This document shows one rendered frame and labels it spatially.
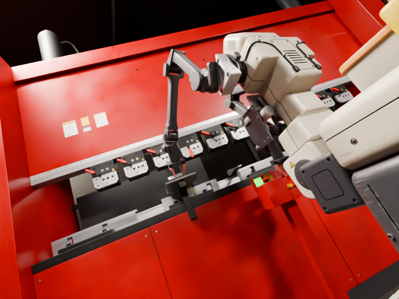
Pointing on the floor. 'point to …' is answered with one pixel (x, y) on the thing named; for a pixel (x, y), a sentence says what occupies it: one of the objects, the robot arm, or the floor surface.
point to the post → (252, 150)
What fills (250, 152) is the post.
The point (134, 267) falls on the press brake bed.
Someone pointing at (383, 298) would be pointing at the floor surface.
